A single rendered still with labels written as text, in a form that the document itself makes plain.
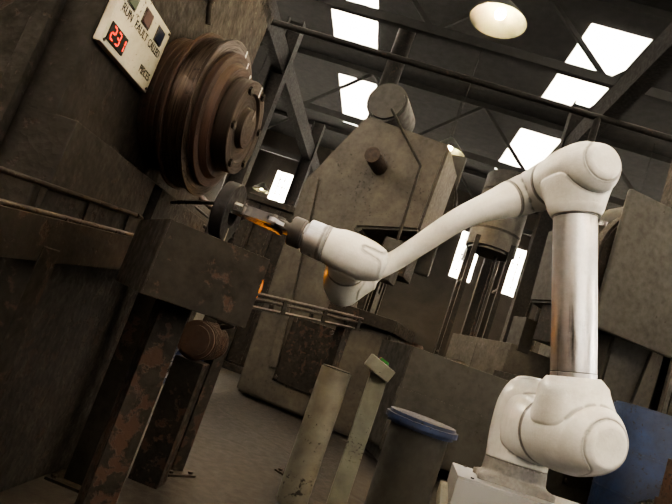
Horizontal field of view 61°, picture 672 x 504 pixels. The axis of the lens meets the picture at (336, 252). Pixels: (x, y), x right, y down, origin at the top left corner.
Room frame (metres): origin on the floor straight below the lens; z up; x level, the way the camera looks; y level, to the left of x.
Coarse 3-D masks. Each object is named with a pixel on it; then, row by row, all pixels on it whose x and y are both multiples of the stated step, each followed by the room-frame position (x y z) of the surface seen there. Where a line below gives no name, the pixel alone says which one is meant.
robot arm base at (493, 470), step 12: (480, 468) 1.50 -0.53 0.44; (492, 468) 1.45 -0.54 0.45; (504, 468) 1.43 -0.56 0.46; (516, 468) 1.41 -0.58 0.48; (492, 480) 1.41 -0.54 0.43; (504, 480) 1.41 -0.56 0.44; (516, 480) 1.41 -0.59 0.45; (528, 480) 1.41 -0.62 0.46; (540, 480) 1.42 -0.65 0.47; (528, 492) 1.40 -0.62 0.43; (540, 492) 1.39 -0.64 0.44
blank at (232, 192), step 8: (232, 184) 1.37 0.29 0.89; (240, 184) 1.39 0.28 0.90; (224, 192) 1.35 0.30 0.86; (232, 192) 1.35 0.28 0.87; (240, 192) 1.40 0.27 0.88; (216, 200) 1.34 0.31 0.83; (224, 200) 1.34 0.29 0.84; (232, 200) 1.37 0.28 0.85; (240, 200) 1.42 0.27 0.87; (216, 208) 1.34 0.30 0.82; (224, 208) 1.34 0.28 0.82; (216, 216) 1.35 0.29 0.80; (224, 216) 1.36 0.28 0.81; (232, 216) 1.45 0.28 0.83; (208, 224) 1.37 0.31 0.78; (216, 224) 1.36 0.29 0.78; (224, 224) 1.38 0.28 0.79; (232, 224) 1.44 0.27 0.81; (208, 232) 1.39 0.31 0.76; (216, 232) 1.37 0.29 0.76; (224, 232) 1.40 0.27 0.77; (232, 232) 1.46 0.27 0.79; (224, 240) 1.43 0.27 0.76
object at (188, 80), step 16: (208, 48) 1.48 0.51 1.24; (224, 48) 1.50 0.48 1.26; (240, 48) 1.60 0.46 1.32; (192, 64) 1.45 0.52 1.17; (208, 64) 1.45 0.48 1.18; (176, 80) 1.44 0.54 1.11; (192, 80) 1.44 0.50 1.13; (176, 96) 1.45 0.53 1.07; (192, 96) 1.43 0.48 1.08; (176, 112) 1.45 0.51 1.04; (192, 112) 1.47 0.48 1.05; (176, 128) 1.47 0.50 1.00; (176, 144) 1.50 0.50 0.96; (176, 160) 1.53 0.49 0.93; (176, 176) 1.60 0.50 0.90; (192, 192) 1.67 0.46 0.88
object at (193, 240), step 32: (160, 224) 1.04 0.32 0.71; (128, 256) 1.19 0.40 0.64; (160, 256) 1.00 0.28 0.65; (192, 256) 1.02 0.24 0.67; (224, 256) 1.05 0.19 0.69; (256, 256) 1.08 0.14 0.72; (160, 288) 1.01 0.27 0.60; (192, 288) 1.03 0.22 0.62; (224, 288) 1.06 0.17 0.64; (256, 288) 1.09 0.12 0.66; (160, 320) 1.14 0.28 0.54; (224, 320) 1.07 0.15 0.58; (160, 352) 1.15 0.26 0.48; (128, 384) 1.15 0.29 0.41; (160, 384) 1.16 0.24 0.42; (128, 416) 1.15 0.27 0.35; (96, 448) 1.19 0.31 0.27; (128, 448) 1.16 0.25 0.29; (96, 480) 1.14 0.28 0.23
